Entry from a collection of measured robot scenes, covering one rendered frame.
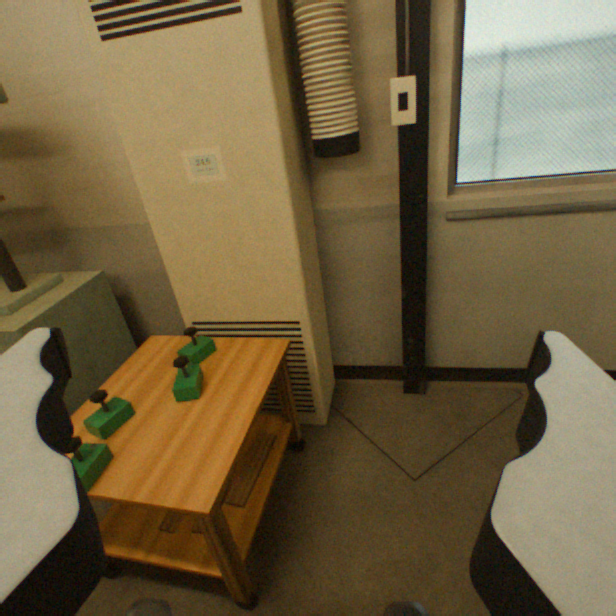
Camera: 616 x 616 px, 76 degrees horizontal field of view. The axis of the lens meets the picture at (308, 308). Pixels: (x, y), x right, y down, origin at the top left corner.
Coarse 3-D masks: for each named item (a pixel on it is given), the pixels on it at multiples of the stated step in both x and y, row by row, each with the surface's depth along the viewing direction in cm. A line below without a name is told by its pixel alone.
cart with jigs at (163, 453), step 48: (192, 336) 132; (144, 384) 127; (192, 384) 116; (240, 384) 121; (288, 384) 143; (96, 432) 107; (144, 432) 108; (192, 432) 106; (240, 432) 104; (288, 432) 147; (96, 480) 96; (144, 480) 94; (192, 480) 93; (240, 480) 130; (144, 528) 122; (192, 528) 117; (240, 528) 117; (240, 576) 105
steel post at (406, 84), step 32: (416, 0) 109; (416, 32) 112; (416, 64) 116; (416, 96) 120; (416, 128) 125; (416, 160) 130; (416, 192) 135; (416, 224) 140; (416, 256) 147; (416, 288) 153; (416, 320) 160; (416, 352) 168; (416, 384) 177
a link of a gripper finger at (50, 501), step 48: (48, 336) 10; (0, 384) 8; (48, 384) 8; (0, 432) 7; (48, 432) 8; (0, 480) 6; (48, 480) 6; (0, 528) 6; (48, 528) 6; (96, 528) 7; (0, 576) 5; (48, 576) 5; (96, 576) 6
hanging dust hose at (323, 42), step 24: (312, 0) 104; (336, 0) 107; (312, 24) 107; (336, 24) 108; (312, 48) 110; (336, 48) 110; (312, 72) 114; (336, 72) 113; (312, 96) 117; (336, 96) 115; (312, 120) 121; (336, 120) 119; (336, 144) 121
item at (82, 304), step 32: (0, 96) 118; (0, 256) 147; (0, 288) 159; (32, 288) 155; (64, 288) 161; (96, 288) 170; (0, 320) 142; (32, 320) 140; (64, 320) 153; (96, 320) 169; (0, 352) 141; (96, 352) 169; (128, 352) 189; (96, 384) 168
